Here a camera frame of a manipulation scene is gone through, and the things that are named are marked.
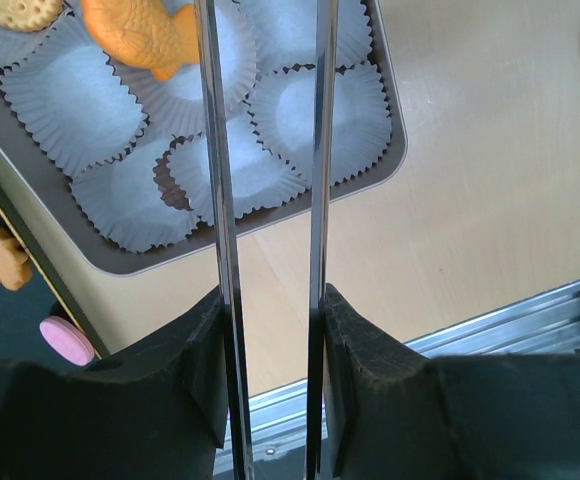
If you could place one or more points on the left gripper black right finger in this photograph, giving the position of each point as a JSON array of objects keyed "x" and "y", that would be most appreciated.
[{"x": 394, "y": 414}]

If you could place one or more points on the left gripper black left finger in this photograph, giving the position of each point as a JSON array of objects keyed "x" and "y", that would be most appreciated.
[{"x": 154, "y": 410}]

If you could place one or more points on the pink round cookie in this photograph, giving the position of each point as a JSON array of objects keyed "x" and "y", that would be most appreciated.
[{"x": 67, "y": 340}]

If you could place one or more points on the dark green metal tray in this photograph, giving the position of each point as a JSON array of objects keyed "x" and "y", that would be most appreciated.
[{"x": 21, "y": 313}]

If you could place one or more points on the small orange shaped cookie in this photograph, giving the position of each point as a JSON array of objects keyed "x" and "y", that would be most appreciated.
[{"x": 16, "y": 270}]

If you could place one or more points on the orange fish cookie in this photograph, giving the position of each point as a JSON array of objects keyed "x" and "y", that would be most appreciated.
[{"x": 144, "y": 34}]

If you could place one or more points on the metal serving tongs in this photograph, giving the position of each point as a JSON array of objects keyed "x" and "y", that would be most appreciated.
[{"x": 287, "y": 256}]

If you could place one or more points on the orange round sandwich cookie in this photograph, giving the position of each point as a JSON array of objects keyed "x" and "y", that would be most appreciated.
[{"x": 29, "y": 15}]

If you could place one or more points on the white paper cookie cups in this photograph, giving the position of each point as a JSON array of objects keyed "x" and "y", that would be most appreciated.
[{"x": 134, "y": 149}]

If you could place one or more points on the aluminium frame rail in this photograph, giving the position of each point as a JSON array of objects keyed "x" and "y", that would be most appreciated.
[{"x": 546, "y": 323}]

